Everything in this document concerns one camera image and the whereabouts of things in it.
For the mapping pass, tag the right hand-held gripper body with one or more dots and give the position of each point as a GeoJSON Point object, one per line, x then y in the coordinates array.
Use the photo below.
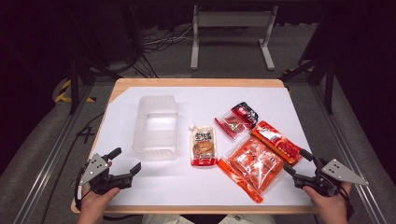
{"type": "Point", "coordinates": [339, 172]}

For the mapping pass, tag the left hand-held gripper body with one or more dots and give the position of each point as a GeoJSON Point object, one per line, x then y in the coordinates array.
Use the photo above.
{"type": "Point", "coordinates": [95, 168]}

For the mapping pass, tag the narrow orange seasoning packet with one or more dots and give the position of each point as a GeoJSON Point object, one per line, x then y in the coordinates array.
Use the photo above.
{"type": "Point", "coordinates": [277, 143]}

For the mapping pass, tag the large orange sachet packet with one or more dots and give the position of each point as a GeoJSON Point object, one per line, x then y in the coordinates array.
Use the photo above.
{"type": "Point", "coordinates": [253, 165]}

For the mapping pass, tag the clear plastic container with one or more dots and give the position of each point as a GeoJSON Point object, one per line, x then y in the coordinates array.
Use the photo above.
{"type": "Point", "coordinates": [157, 137]}

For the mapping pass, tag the red and black sauce packet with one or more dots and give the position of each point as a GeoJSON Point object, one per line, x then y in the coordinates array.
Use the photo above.
{"type": "Point", "coordinates": [238, 121]}

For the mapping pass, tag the person's right hand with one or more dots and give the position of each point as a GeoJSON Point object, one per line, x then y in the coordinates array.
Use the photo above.
{"type": "Point", "coordinates": [333, 205]}

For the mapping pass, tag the person's left hand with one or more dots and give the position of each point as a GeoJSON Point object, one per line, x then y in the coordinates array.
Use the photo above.
{"type": "Point", "coordinates": [95, 203]}

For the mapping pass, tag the white table mat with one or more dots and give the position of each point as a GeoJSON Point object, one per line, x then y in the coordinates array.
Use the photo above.
{"type": "Point", "coordinates": [193, 189]}

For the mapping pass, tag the spout pouch with red base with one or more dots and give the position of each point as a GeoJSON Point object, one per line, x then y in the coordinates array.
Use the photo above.
{"type": "Point", "coordinates": [204, 147]}

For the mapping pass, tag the black metal stand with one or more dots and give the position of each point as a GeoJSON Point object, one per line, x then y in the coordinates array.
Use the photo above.
{"type": "Point", "coordinates": [328, 81]}
{"type": "Point", "coordinates": [74, 84]}

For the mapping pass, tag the white metal stand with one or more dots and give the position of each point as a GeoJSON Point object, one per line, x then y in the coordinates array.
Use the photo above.
{"type": "Point", "coordinates": [232, 19]}

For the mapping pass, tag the aluminium rail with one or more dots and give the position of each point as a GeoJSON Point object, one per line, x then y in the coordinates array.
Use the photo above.
{"type": "Point", "coordinates": [348, 146]}
{"type": "Point", "coordinates": [49, 161]}

